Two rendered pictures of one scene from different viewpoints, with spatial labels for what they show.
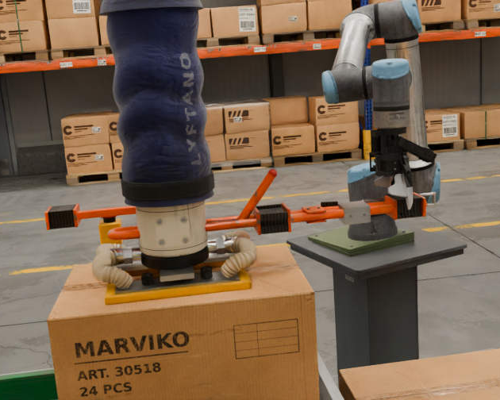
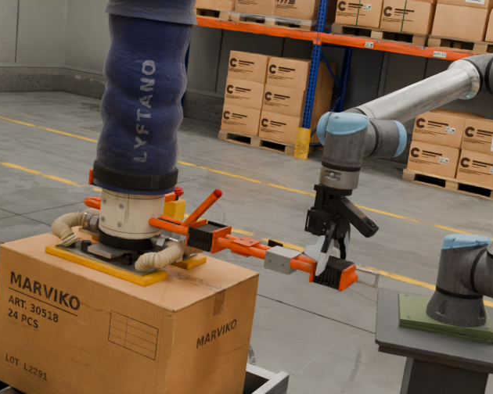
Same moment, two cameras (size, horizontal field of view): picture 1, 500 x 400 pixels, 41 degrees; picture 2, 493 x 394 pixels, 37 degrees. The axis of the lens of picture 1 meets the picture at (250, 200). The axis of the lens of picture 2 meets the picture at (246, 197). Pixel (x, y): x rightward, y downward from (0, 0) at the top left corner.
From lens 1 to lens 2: 1.18 m
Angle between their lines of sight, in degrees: 34
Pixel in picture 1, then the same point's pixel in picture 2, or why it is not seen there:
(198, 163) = (142, 160)
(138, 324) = (50, 276)
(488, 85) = not seen: outside the picture
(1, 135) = not seen: hidden behind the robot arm
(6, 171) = not seen: hidden behind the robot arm
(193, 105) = (150, 109)
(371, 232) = (443, 313)
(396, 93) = (335, 150)
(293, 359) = (149, 364)
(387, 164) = (317, 222)
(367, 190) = (450, 264)
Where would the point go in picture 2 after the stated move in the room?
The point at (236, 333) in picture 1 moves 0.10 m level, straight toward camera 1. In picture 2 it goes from (111, 318) to (81, 329)
